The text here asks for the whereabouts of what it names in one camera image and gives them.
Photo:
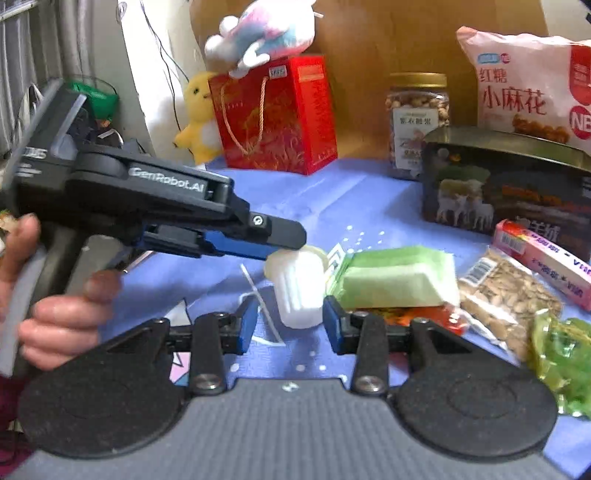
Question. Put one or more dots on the pale nut jar gold lid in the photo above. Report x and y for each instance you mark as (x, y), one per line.
(415, 106)

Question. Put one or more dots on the person's left hand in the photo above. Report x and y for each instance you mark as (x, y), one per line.
(60, 327)

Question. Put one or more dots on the large pink snack bag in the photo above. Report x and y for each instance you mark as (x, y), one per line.
(517, 92)

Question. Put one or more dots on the orange red snack packet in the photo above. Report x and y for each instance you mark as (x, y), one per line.
(438, 318)

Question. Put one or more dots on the dark tin box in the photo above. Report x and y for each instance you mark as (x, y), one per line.
(508, 194)

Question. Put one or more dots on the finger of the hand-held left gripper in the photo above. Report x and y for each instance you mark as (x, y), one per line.
(277, 233)
(173, 240)

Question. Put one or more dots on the yellow duck plush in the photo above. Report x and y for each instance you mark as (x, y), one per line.
(198, 106)

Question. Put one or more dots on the wooden board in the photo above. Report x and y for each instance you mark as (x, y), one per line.
(369, 37)

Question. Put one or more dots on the green snack packet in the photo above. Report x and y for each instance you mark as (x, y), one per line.
(392, 277)

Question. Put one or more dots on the grey curtain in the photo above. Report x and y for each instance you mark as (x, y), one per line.
(27, 55)

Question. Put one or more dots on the white plastic bottle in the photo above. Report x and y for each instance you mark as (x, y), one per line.
(295, 286)

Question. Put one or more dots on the red gift bag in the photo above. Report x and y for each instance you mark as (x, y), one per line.
(286, 120)

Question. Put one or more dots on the long pink candy box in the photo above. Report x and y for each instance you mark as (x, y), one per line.
(554, 263)

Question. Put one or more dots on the clear green candy bag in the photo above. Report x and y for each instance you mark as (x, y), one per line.
(563, 360)

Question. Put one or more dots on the blue printed cloth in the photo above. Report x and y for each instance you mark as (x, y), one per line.
(360, 203)

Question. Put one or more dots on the green plastic bag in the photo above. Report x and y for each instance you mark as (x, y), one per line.
(94, 94)

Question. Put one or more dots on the clear seed packet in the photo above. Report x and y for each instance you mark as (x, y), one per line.
(503, 295)

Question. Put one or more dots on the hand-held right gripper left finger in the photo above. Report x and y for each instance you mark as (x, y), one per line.
(248, 324)

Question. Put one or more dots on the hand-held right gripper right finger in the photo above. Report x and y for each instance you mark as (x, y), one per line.
(332, 325)

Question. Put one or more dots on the pink blue plush toy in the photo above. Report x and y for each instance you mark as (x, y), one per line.
(268, 32)

